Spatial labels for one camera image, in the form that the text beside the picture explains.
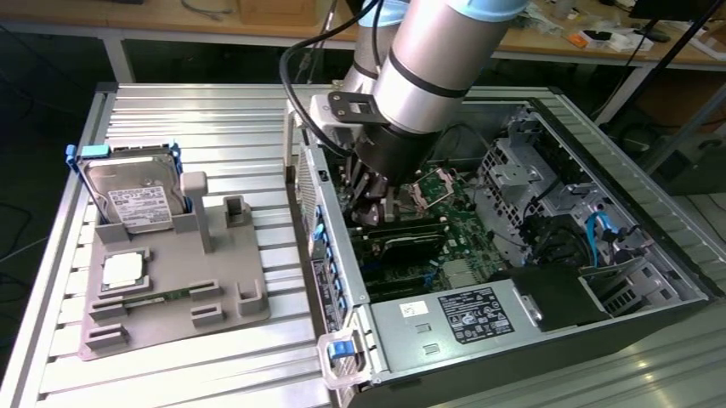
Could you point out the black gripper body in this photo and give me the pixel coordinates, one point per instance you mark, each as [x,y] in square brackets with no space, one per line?
[396,155]

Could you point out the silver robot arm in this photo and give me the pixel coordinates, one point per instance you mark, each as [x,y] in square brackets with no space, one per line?
[436,55]

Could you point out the CPU socket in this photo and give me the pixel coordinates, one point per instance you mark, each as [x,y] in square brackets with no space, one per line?
[411,209]

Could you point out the metal socket cover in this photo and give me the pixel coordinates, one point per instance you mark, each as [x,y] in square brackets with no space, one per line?
[436,187]

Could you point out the blue slot retainer strip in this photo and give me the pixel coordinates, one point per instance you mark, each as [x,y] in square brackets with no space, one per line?
[331,263]

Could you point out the green motherboard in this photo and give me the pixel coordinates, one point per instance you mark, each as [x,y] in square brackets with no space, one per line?
[471,238]

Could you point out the black expansion slot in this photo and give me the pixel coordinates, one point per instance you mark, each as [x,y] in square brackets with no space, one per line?
[396,284]

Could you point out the silver chipset heatsink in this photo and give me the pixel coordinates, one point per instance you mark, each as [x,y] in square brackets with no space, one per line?
[461,272]

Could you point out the grey metal drive cage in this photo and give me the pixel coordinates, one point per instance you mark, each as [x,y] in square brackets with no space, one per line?
[510,178]

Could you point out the grey power supply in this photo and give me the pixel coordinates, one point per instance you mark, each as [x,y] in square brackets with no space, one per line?
[425,331]

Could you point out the blue case latch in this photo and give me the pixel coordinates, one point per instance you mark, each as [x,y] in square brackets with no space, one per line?
[340,349]

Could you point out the grey plastic parts rack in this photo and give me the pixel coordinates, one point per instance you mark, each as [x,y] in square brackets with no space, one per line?
[181,272]

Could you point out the black plastic shroud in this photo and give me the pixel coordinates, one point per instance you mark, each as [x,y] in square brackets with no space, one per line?
[562,297]

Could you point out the silver hard disk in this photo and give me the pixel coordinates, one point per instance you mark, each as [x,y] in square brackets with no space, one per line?
[136,191]

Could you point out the green RAM stick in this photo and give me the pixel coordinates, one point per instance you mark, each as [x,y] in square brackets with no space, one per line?
[159,296]

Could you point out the silver CPU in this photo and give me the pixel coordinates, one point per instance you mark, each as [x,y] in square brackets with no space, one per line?
[121,270]

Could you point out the grey perforated disk bay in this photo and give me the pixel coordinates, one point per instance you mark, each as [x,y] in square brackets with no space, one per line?
[630,289]

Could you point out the white and black gadget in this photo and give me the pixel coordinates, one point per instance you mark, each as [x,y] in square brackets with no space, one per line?
[615,40]

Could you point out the blue disk caddy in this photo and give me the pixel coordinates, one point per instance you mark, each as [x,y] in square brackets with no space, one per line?
[93,152]

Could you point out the black and grey PC case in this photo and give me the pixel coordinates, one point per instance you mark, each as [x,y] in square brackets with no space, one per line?
[623,340]

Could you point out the black equipment box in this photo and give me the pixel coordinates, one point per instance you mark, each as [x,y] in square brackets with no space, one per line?
[691,166]

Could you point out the black pole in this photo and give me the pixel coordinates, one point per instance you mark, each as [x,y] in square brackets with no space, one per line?
[683,40]

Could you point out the black monitor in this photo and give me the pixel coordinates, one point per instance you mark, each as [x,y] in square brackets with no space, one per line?
[675,6]

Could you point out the wooden desk with grey frame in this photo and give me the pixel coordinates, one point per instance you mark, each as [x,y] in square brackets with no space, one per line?
[169,21]

